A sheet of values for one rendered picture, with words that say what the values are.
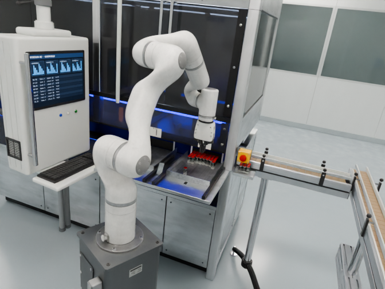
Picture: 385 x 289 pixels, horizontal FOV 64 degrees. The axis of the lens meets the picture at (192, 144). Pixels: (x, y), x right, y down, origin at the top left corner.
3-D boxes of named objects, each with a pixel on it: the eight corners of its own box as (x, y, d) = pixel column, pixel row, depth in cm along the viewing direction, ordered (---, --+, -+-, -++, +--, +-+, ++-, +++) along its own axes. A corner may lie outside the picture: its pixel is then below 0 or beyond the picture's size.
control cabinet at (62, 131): (71, 143, 223) (67, 28, 195) (91, 150, 216) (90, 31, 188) (4, 168, 180) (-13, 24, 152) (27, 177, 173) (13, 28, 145)
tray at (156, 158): (142, 144, 217) (142, 139, 215) (176, 152, 209) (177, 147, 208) (114, 161, 187) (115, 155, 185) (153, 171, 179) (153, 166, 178)
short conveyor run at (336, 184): (234, 171, 200) (238, 149, 194) (239, 163, 214) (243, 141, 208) (348, 200, 180) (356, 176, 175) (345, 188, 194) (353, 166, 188)
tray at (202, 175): (187, 155, 207) (187, 150, 206) (224, 164, 199) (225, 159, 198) (165, 175, 177) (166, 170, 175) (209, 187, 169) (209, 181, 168)
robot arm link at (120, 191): (120, 210, 112) (121, 149, 103) (87, 191, 121) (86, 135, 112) (143, 198, 121) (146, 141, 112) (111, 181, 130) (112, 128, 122)
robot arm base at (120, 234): (109, 261, 114) (110, 218, 107) (87, 233, 126) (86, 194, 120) (152, 241, 126) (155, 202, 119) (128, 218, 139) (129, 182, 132)
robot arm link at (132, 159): (118, 168, 120) (149, 183, 112) (95, 164, 110) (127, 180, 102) (162, 49, 121) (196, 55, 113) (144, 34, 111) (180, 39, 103)
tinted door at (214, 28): (164, 104, 194) (172, 2, 173) (231, 117, 182) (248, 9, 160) (164, 104, 194) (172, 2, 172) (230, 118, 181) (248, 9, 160)
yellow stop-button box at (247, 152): (239, 157, 193) (240, 146, 190) (250, 160, 191) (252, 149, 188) (236, 161, 186) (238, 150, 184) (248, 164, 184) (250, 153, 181)
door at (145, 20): (101, 91, 208) (101, -5, 186) (164, 104, 194) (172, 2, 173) (100, 91, 207) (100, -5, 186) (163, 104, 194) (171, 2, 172)
